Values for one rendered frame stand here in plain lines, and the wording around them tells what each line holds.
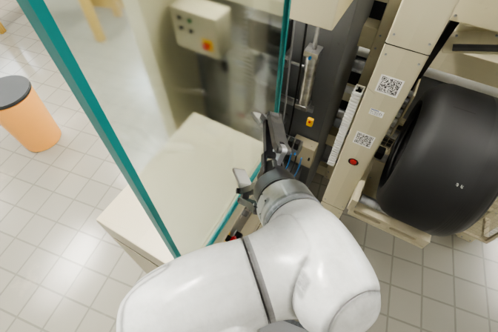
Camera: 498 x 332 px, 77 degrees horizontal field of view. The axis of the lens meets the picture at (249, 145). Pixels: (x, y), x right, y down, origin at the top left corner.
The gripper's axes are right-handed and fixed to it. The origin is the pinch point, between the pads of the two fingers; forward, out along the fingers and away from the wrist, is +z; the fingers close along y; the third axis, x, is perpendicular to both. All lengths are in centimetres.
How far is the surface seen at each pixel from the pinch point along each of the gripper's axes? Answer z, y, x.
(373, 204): 40, 34, 84
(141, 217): 29, 44, -16
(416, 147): 19, -3, 66
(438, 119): 19, -14, 69
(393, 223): 34, 39, 94
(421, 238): 25, 39, 103
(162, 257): 15, 47, -8
